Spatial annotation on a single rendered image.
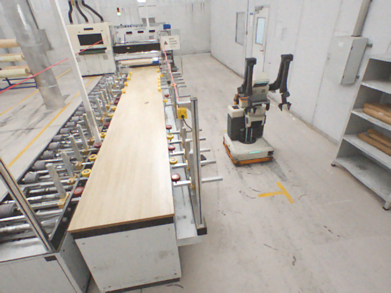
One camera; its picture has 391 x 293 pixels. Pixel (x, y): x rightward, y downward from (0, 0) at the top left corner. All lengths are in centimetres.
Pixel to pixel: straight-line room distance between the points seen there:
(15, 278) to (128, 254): 81
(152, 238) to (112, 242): 29
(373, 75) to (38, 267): 385
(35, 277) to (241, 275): 166
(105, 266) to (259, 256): 142
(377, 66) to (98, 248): 347
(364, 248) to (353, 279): 40
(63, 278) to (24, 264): 31
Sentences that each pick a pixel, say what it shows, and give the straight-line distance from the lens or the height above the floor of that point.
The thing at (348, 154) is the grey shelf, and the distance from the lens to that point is 402.
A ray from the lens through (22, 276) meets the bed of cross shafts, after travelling 228.
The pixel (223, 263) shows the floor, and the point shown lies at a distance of 247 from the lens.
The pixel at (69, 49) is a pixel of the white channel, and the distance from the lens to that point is 251.
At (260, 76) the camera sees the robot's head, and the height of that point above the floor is 135.
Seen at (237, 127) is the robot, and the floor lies 52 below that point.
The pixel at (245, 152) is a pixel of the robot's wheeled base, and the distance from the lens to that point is 341.
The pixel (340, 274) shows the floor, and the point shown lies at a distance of 268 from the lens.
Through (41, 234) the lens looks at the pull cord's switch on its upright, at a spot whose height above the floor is 88.
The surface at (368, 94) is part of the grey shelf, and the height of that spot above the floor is 107.
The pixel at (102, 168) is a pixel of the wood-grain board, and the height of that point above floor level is 90.
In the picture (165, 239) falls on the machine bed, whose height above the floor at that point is 63.
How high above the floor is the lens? 211
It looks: 31 degrees down
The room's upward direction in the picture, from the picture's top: 4 degrees counter-clockwise
